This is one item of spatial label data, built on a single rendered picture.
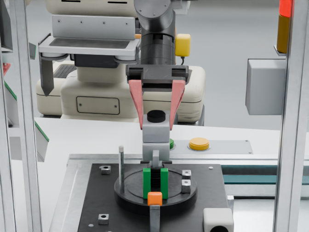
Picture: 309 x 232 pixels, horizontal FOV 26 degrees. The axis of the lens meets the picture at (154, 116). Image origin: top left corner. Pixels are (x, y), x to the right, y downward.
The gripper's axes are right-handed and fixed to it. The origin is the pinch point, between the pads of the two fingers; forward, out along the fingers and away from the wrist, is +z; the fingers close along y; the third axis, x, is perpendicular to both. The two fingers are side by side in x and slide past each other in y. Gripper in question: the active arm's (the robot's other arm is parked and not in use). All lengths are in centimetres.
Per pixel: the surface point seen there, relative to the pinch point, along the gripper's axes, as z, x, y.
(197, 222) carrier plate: 15.4, 0.8, 6.9
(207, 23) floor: -211, 455, 38
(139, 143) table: -8, 50, -4
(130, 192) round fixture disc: 10.4, 4.3, -4.0
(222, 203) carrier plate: 11.7, 5.6, 11.1
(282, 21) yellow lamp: -8.6, -22.7, 16.6
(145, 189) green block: 10.4, 1.5, -1.5
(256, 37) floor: -185, 420, 77
